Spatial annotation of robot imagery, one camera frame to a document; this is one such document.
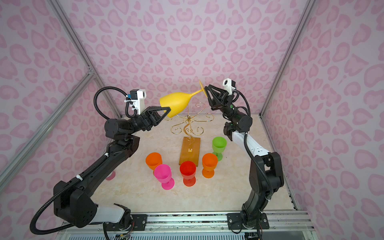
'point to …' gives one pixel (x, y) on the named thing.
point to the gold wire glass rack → (190, 147)
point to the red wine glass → (188, 169)
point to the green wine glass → (219, 144)
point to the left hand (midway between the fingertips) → (169, 111)
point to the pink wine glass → (162, 172)
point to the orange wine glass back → (210, 161)
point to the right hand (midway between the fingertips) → (207, 91)
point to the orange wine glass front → (153, 160)
